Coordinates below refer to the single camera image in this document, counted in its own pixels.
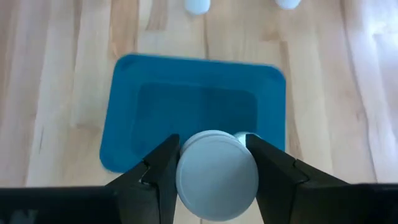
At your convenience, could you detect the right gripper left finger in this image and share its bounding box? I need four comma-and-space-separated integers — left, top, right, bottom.
105, 133, 182, 224

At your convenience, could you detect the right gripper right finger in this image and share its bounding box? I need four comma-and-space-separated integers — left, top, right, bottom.
245, 133, 349, 224

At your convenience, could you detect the white plastic pill bottle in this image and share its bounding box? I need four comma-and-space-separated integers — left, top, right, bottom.
183, 0, 211, 16
275, 0, 302, 10
175, 129, 259, 222

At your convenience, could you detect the blue plastic basket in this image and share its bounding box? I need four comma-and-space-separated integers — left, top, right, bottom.
99, 53, 287, 174

